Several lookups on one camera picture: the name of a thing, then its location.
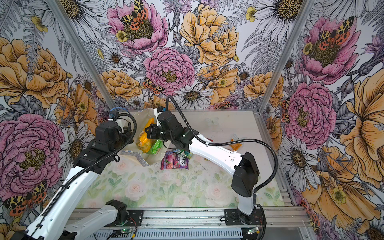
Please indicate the blue checkered paper bag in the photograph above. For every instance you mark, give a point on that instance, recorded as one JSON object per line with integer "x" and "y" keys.
{"x": 131, "y": 151}

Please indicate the green white snack packet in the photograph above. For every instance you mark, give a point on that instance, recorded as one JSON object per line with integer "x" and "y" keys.
{"x": 183, "y": 153}

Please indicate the green Lays chips bag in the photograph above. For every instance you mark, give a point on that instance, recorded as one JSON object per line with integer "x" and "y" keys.
{"x": 156, "y": 147}

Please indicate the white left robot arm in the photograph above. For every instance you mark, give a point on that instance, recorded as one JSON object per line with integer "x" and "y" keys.
{"x": 52, "y": 223}

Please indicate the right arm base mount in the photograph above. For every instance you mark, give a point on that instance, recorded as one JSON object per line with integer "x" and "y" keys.
{"x": 234, "y": 217}

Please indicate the yellow orange snack bag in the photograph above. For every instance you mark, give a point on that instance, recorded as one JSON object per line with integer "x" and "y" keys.
{"x": 142, "y": 142}

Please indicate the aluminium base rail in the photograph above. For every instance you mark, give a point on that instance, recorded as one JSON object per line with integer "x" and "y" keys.
{"x": 283, "y": 223}

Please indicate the small orange snack packet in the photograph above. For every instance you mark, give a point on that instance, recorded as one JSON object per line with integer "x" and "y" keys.
{"x": 235, "y": 146}

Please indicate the floral table mat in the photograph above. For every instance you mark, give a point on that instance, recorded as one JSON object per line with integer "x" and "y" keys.
{"x": 203, "y": 184}

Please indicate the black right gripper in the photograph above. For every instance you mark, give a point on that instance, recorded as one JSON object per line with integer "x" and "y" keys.
{"x": 152, "y": 133}

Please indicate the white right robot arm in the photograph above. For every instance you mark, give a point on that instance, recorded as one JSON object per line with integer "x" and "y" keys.
{"x": 243, "y": 167}

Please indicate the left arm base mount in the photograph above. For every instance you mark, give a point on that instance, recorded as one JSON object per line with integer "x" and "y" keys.
{"x": 130, "y": 218}

